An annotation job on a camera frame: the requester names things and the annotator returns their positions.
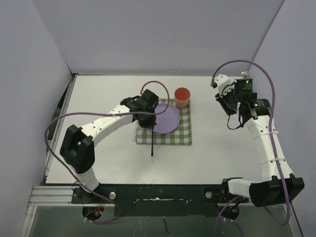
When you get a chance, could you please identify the purple plastic plate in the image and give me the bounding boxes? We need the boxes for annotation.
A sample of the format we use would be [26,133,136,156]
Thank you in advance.
[153,105,180,134]

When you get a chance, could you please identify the silver metal fork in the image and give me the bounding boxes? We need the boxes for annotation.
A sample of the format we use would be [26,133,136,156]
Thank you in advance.
[141,128,147,137]

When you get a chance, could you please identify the orange plastic cup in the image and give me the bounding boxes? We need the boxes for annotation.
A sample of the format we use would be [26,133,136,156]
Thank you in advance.
[174,87,191,109]

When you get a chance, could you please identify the purple plastic spoon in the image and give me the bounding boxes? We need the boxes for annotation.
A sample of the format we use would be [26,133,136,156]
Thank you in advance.
[151,129,154,157]

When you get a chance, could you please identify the green white checkered cloth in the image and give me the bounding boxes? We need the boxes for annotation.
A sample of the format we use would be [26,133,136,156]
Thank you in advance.
[133,99,192,146]

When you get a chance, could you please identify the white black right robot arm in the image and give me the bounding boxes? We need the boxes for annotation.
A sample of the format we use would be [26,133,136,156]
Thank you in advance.
[215,75,305,207]

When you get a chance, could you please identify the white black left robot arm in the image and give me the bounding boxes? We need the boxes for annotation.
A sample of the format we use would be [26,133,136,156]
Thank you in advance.
[60,89,158,203]

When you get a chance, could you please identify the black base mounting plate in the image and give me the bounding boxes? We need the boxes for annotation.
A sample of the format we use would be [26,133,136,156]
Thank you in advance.
[71,183,235,220]

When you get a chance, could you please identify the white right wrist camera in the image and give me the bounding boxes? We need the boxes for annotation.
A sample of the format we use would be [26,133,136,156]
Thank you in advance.
[211,74,235,98]

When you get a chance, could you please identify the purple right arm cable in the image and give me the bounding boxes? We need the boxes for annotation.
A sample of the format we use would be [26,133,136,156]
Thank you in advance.
[211,60,292,237]

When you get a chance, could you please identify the aluminium front frame rail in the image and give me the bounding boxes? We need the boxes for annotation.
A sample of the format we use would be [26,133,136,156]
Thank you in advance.
[27,184,291,207]

